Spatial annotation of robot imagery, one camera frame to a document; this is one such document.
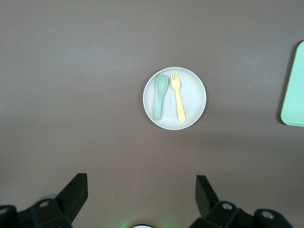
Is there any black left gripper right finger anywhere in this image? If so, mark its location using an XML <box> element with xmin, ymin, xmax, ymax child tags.
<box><xmin>190</xmin><ymin>175</ymin><xmax>293</xmax><ymax>228</ymax></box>

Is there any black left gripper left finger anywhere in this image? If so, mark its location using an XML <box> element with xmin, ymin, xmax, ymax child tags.
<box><xmin>0</xmin><ymin>173</ymin><xmax>88</xmax><ymax>228</ymax></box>

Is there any round beige plate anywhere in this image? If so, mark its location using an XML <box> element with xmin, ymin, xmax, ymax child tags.
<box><xmin>142</xmin><ymin>67</ymin><xmax>207</xmax><ymax>130</ymax></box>

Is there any yellow plastic fork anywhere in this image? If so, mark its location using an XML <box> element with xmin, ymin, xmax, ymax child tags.
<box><xmin>170</xmin><ymin>72</ymin><xmax>187</xmax><ymax>123</ymax></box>

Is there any green plastic spoon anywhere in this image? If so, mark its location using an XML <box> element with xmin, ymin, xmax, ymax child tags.
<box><xmin>154</xmin><ymin>73</ymin><xmax>170</xmax><ymax>121</ymax></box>

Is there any brown table cover mat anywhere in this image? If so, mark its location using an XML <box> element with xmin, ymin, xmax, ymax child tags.
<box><xmin>0</xmin><ymin>0</ymin><xmax>304</xmax><ymax>228</ymax></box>

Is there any light green rectangular tray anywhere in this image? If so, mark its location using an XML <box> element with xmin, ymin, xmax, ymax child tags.
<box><xmin>279</xmin><ymin>40</ymin><xmax>304</xmax><ymax>127</ymax></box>

